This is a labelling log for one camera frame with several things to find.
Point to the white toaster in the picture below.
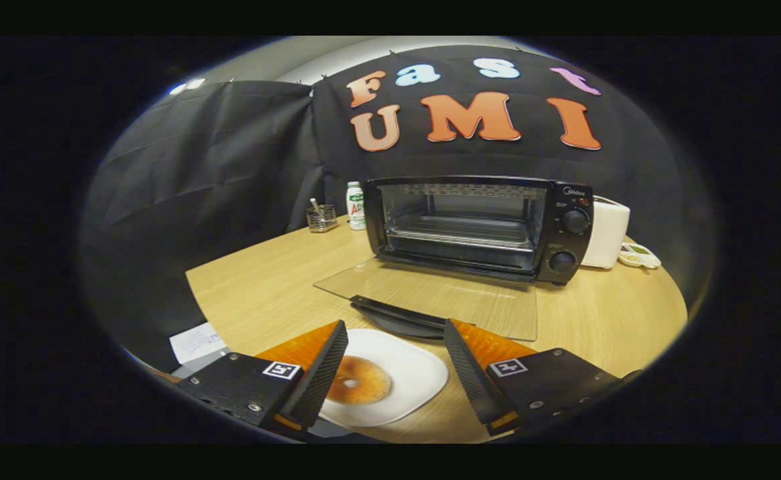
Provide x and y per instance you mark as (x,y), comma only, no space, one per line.
(607,233)

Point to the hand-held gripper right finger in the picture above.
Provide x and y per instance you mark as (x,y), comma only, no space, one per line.
(470,376)

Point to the white bottle with green label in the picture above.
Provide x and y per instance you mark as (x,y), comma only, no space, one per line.
(356,210)

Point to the white plate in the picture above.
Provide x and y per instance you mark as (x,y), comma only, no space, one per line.
(417,373)

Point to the brown bagel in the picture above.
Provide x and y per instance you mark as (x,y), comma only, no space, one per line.
(371,393)

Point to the white paper sheet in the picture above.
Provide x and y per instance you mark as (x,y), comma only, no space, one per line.
(197,341)

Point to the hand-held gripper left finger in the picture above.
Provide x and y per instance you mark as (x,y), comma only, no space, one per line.
(323,380)

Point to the small glass holder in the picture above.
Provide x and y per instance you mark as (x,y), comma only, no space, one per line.
(322,220)

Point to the black backdrop cloth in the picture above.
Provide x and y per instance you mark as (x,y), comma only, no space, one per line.
(230,166)

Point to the small ceiling light panel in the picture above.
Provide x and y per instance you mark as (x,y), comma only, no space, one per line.
(187,85)

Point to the small white compartment tray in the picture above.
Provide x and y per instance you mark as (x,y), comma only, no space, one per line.
(640,256)

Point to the black toaster oven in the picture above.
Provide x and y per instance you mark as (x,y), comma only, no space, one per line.
(567,243)

